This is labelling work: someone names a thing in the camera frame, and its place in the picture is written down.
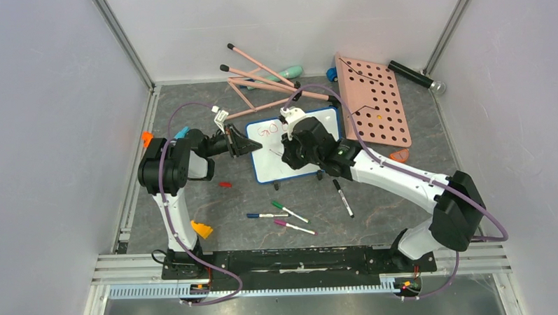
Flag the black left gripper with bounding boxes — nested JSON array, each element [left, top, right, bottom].
[[202, 122, 261, 159]]

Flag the blue framed whiteboard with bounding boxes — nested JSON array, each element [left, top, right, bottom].
[[245, 106, 341, 184]]

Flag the red whiteboard marker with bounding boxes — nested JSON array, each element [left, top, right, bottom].
[[269, 149, 282, 157]]

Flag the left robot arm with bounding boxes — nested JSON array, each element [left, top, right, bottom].
[[137, 123, 263, 280]]

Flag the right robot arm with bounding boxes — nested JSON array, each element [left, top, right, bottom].
[[281, 116, 484, 271]]

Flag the black whiteboard marker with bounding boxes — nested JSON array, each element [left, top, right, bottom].
[[333, 179, 355, 218]]

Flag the green whiteboard marker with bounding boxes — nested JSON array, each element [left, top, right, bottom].
[[272, 200, 310, 224]]

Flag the blue whiteboard marker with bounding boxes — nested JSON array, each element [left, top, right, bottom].
[[246, 213, 289, 219]]

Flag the pink whiteboard marker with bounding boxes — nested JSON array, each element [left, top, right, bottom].
[[274, 219, 318, 235]]

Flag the blue toy marker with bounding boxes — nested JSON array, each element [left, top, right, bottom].
[[174, 127, 190, 139]]

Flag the pink folding stand legs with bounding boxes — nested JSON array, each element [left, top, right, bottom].
[[216, 43, 338, 122]]

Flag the small blue toy car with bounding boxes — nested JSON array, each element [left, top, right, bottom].
[[326, 67, 338, 82]]

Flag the mint green toy bottle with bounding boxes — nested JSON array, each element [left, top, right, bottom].
[[240, 65, 303, 90]]

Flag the pink perforated board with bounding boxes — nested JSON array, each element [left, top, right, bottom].
[[335, 53, 412, 148]]

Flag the orange round tape measure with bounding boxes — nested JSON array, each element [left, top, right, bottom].
[[389, 148, 410, 164]]

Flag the yellow orange wedge block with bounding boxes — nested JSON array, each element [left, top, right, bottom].
[[191, 220, 214, 239]]

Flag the orange clip left edge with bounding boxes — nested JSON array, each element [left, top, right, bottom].
[[141, 131, 154, 149]]

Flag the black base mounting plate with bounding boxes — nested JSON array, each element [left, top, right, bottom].
[[161, 246, 437, 291]]

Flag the black flashlight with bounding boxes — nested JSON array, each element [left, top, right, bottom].
[[388, 60, 446, 95]]

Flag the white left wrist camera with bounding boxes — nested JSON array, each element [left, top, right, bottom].
[[211, 106, 229, 134]]

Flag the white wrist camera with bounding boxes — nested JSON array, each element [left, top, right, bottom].
[[280, 107, 307, 140], [211, 106, 229, 134]]

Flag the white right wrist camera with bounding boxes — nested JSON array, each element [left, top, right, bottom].
[[280, 107, 307, 140]]

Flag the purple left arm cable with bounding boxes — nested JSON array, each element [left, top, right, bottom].
[[154, 101, 246, 309]]

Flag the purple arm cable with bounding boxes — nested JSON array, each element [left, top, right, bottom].
[[154, 101, 246, 309], [281, 78, 512, 307]]

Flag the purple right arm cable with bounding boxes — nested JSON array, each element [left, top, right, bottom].
[[281, 78, 512, 307]]

